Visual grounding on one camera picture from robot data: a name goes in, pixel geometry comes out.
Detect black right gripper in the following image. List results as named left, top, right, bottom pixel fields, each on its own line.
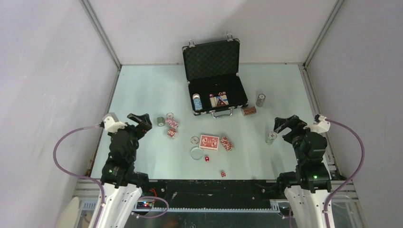
left=273, top=114, right=311, bottom=162

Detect green poker chip stack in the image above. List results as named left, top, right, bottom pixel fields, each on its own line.
left=266, top=132, right=277, bottom=145

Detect small green chip stack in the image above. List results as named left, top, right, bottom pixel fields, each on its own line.
left=157, top=116, right=165, bottom=127

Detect small red white stack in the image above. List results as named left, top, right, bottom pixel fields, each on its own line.
left=167, top=128, right=178, bottom=139

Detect blue brown chip stack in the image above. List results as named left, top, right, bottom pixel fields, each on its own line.
left=256, top=94, right=266, bottom=107

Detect single white grey chip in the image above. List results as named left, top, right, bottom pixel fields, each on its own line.
left=191, top=136, right=200, bottom=144

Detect red poker chip stack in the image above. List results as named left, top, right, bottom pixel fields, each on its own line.
left=220, top=136, right=234, bottom=152

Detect red playing card deck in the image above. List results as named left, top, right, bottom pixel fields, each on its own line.
left=199, top=135, right=220, bottom=151

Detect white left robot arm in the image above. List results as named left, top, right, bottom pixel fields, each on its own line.
left=89, top=113, right=152, bottom=228

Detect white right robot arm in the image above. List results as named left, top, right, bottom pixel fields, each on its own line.
left=274, top=115, right=335, bottom=228

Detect orange black chip stack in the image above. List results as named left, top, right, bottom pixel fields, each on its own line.
left=241, top=106, right=257, bottom=116

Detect blue poker chip stack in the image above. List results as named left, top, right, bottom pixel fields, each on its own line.
left=192, top=94, right=203, bottom=111

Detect clear round dealer button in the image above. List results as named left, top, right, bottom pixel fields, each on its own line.
left=190, top=147, right=204, bottom=160

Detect black all in triangle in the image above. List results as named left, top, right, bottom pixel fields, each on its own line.
left=216, top=95, right=229, bottom=106

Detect red dice in case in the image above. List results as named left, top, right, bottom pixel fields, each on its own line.
left=209, top=92, right=226, bottom=97

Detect blue card deck in case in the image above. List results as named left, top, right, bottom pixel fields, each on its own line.
left=210, top=95, right=229, bottom=107

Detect black aluminium poker case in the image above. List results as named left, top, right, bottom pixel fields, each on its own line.
left=182, top=35, right=249, bottom=118

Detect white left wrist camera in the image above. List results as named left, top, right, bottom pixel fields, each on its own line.
left=102, top=112, right=127, bottom=133

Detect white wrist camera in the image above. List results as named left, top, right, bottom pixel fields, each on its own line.
left=304, top=114, right=331, bottom=134
left=102, top=112, right=127, bottom=133

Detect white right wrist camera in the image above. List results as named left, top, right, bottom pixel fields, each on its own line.
left=304, top=114, right=331, bottom=134

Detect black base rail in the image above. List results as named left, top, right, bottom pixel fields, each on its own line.
left=139, top=178, right=296, bottom=210

